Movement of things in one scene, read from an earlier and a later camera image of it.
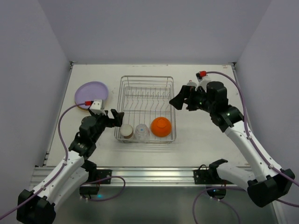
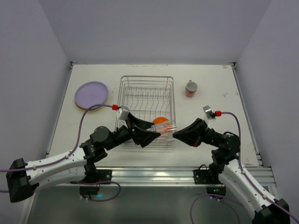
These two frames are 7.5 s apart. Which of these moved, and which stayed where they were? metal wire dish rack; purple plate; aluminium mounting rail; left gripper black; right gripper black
Moved: left gripper black; right gripper black
Stayed: aluminium mounting rail; purple plate; metal wire dish rack
